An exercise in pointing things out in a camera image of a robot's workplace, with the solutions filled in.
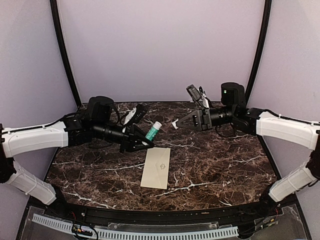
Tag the green white glue stick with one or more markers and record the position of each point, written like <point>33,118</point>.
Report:
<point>153,131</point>

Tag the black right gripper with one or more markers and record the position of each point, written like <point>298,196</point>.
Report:
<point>202,120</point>

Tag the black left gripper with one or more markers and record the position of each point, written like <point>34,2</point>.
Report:
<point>130,139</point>

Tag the black front rail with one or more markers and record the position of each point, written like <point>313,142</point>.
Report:
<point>241,214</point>

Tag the white slotted cable duct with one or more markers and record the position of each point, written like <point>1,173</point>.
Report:
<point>101,233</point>

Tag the white glue stick cap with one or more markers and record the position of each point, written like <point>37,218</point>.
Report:
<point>174,124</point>

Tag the black right frame post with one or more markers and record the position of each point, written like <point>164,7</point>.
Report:
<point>259,48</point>

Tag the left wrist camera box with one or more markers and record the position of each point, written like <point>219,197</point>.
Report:
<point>139,113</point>

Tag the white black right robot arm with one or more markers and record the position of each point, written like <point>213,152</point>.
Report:
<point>259,122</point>

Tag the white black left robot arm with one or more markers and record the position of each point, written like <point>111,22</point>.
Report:
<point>100,120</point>

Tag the cream paper envelope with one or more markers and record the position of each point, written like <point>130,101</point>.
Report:
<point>156,168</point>

